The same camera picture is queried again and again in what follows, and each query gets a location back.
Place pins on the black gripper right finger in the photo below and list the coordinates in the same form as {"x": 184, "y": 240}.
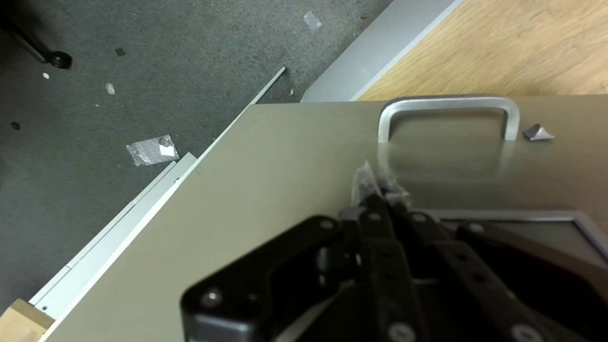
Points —
{"x": 494, "y": 286}

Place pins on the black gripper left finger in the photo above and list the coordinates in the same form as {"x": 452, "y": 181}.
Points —
{"x": 304, "y": 286}

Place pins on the grey base cabinet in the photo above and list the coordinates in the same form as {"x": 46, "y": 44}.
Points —
{"x": 380, "y": 50}

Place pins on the small paper scrap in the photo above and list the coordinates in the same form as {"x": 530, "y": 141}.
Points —
{"x": 312, "y": 20}

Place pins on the black chair leg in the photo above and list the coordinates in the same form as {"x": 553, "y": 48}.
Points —
{"x": 53, "y": 58}

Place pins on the clear plastic wrapper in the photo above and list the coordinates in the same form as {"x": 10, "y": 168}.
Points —
{"x": 152, "y": 151}

